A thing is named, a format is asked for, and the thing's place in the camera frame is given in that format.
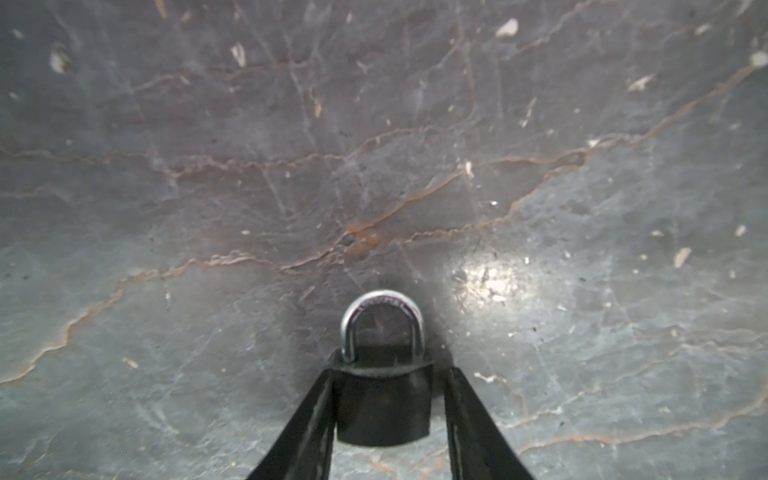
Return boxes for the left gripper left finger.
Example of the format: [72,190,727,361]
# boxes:
[247,369,336,480]

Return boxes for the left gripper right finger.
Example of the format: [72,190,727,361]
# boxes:
[444,367,534,480]

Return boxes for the black padlock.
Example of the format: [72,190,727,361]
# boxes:
[332,289,434,447]

